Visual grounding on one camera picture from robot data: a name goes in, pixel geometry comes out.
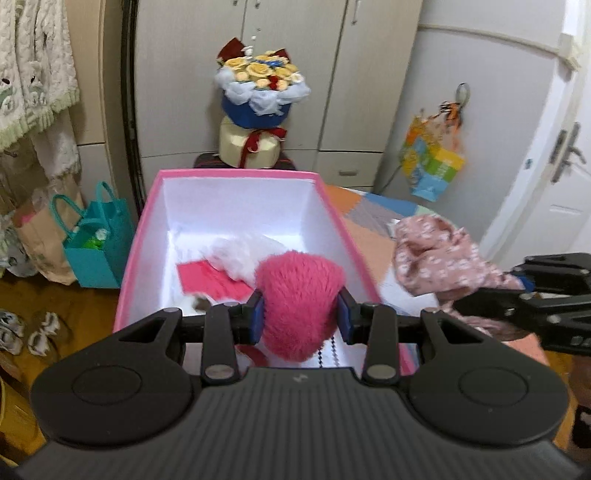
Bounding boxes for white door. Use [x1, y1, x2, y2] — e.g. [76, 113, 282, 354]
[479, 0, 591, 269]

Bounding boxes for beige wardrobe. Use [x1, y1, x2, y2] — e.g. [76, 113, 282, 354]
[67, 1, 422, 200]

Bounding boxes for brown paper bag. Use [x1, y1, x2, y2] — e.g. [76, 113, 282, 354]
[13, 175, 84, 286]

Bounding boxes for patterned slippers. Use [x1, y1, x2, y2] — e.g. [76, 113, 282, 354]
[1, 310, 72, 364]

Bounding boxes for white mesh bath sponge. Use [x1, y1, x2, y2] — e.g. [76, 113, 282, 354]
[174, 233, 287, 287]

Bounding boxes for red envelope card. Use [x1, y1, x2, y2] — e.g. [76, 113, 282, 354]
[176, 260, 253, 302]

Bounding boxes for colourful patchwork table cloth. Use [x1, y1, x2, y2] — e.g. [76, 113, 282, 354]
[324, 184, 551, 370]

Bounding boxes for cream gift box red ribbon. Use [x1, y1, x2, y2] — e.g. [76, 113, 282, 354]
[218, 116, 287, 163]

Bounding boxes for colourful paper gift bag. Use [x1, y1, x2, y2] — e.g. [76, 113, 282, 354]
[400, 116, 466, 202]

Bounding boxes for silver door handle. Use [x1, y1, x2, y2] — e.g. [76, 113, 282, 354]
[549, 122, 587, 184]

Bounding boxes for teal gift bag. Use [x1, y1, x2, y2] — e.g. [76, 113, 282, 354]
[50, 182, 134, 289]

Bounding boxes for white plush toy pink hat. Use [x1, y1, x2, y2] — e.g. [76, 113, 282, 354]
[252, 250, 346, 362]

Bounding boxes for white printed paper sheet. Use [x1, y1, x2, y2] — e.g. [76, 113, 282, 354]
[162, 230, 348, 371]

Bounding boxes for pink floral fabric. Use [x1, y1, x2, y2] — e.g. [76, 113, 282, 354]
[393, 214, 528, 341]

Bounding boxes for cream green knitted cardigan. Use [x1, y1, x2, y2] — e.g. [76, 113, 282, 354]
[1, 0, 80, 149]

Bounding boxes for pink cardboard storage box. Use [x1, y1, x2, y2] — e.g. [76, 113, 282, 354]
[113, 168, 417, 375]

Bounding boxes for yellow flower bouquet blue wrap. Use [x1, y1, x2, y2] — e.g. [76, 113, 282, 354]
[214, 38, 311, 129]

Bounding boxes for white wall switch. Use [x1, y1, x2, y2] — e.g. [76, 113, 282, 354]
[557, 32, 583, 72]

